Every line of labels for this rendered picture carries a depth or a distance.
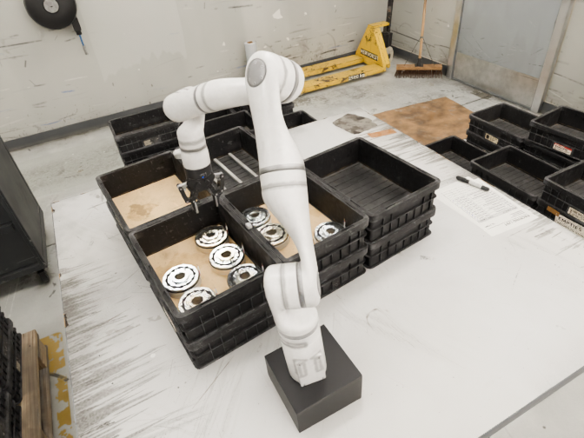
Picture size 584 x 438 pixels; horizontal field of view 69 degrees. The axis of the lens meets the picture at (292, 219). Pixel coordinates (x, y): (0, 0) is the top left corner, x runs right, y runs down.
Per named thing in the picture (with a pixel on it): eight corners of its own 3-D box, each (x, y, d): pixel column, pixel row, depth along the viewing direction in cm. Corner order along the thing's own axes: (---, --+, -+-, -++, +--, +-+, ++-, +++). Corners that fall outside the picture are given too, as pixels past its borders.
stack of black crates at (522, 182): (557, 231, 225) (579, 177, 204) (516, 252, 216) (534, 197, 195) (496, 195, 254) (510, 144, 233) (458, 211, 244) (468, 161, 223)
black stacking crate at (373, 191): (437, 210, 142) (442, 182, 135) (370, 248, 130) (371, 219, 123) (358, 163, 168) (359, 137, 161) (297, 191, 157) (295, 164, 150)
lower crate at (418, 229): (434, 235, 148) (438, 208, 141) (368, 274, 137) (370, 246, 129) (358, 186, 175) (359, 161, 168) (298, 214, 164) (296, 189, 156)
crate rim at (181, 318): (285, 270, 112) (284, 263, 110) (179, 327, 100) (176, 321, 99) (218, 201, 139) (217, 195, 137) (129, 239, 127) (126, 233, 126)
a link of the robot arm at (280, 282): (259, 290, 79) (275, 345, 89) (310, 285, 78) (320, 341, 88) (262, 255, 86) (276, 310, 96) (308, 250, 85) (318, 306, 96)
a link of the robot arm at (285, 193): (305, 167, 80) (255, 173, 81) (321, 310, 79) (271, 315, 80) (308, 173, 90) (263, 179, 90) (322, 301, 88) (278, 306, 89)
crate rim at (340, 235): (371, 224, 124) (371, 218, 122) (285, 270, 112) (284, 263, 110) (295, 169, 151) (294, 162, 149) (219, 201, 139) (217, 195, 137)
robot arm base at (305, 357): (332, 375, 99) (324, 330, 89) (295, 389, 98) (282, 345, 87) (318, 344, 106) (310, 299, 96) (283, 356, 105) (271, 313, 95)
